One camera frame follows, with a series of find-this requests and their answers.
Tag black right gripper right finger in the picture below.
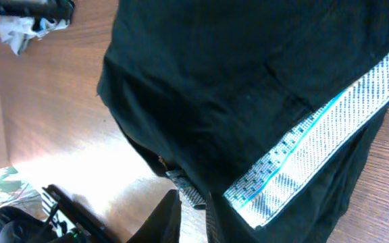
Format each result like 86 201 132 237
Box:
206 192 234 243

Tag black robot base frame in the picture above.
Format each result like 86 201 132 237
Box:
0 185 120 243

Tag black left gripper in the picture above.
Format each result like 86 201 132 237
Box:
0 0 75 21

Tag black shorts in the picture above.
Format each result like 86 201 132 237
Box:
97 0 389 242

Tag folded khaki shorts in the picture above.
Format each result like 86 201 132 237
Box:
0 16 70 56

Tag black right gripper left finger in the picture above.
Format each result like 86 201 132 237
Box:
127 190 182 243

